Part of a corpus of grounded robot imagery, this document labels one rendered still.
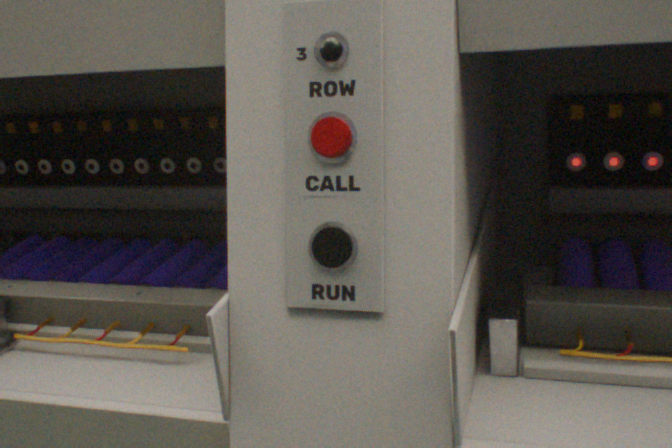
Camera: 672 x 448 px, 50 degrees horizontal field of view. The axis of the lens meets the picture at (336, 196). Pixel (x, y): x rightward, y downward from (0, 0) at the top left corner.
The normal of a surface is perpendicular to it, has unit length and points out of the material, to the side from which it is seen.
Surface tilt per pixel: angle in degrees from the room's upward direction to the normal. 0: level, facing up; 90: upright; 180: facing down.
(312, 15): 90
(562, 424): 17
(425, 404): 90
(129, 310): 107
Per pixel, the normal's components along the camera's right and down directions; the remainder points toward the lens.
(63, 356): -0.09, -0.95
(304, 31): -0.30, 0.04
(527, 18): -0.29, 0.32
